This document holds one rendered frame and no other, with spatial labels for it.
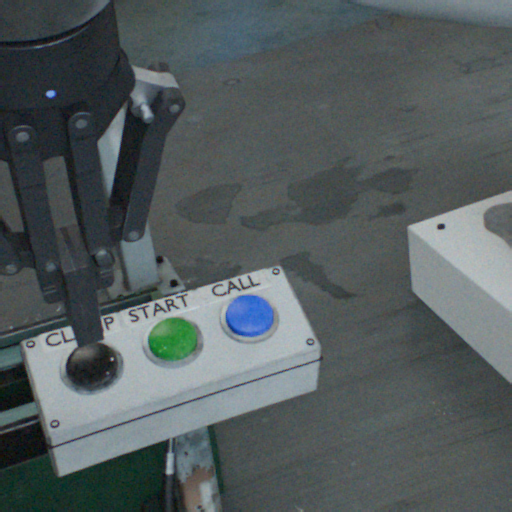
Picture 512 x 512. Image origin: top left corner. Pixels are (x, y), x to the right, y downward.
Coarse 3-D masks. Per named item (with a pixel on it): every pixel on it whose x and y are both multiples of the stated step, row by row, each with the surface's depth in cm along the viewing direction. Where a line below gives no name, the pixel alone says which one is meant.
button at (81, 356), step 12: (84, 348) 70; (96, 348) 70; (108, 348) 70; (72, 360) 70; (84, 360) 70; (96, 360) 70; (108, 360) 70; (72, 372) 69; (84, 372) 69; (96, 372) 69; (108, 372) 69; (84, 384) 69; (96, 384) 69
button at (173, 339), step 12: (156, 324) 72; (168, 324) 71; (180, 324) 71; (156, 336) 71; (168, 336) 71; (180, 336) 71; (192, 336) 71; (156, 348) 70; (168, 348) 70; (180, 348) 70; (192, 348) 71; (168, 360) 70
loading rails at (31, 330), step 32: (64, 320) 102; (0, 352) 101; (0, 384) 99; (0, 416) 93; (32, 416) 91; (0, 448) 90; (32, 448) 91; (160, 448) 95; (0, 480) 91; (32, 480) 92; (64, 480) 93; (96, 480) 94; (128, 480) 95; (160, 480) 96
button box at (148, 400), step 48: (240, 288) 74; (288, 288) 74; (48, 336) 72; (144, 336) 71; (240, 336) 71; (288, 336) 72; (48, 384) 70; (144, 384) 70; (192, 384) 70; (240, 384) 71; (288, 384) 73; (48, 432) 68; (96, 432) 69; (144, 432) 71
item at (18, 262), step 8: (0, 216) 59; (0, 224) 58; (0, 232) 57; (0, 240) 57; (8, 240) 58; (0, 248) 58; (8, 248) 58; (0, 256) 58; (8, 256) 58; (16, 256) 59; (0, 264) 59; (8, 264) 59; (16, 264) 59; (0, 272) 59; (8, 272) 59; (16, 272) 59
